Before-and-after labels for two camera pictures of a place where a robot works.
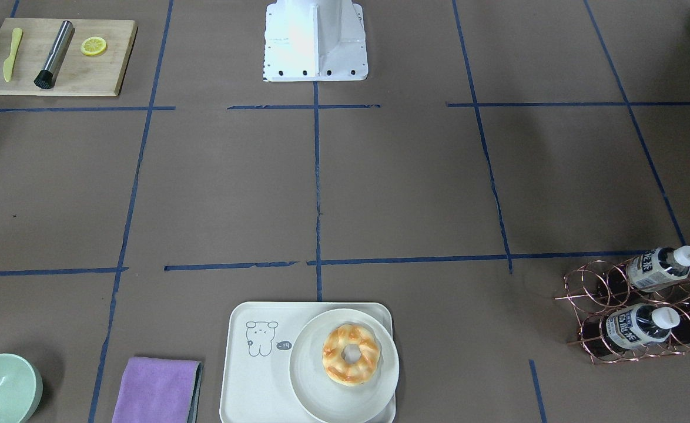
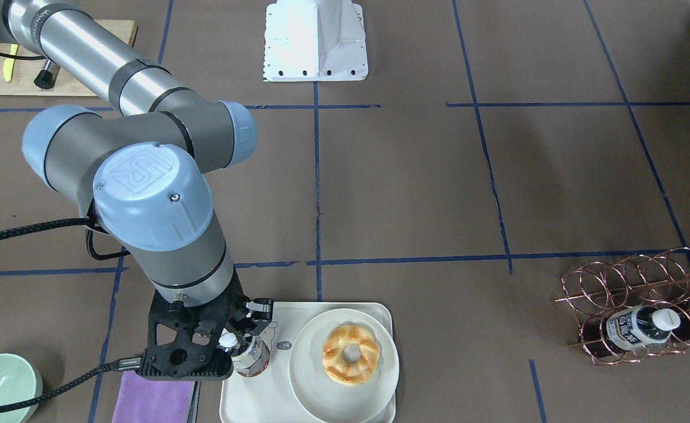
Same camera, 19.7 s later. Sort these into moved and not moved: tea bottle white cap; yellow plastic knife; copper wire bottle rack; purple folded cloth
Moved: tea bottle white cap
Not moved: yellow plastic knife; purple folded cloth; copper wire bottle rack
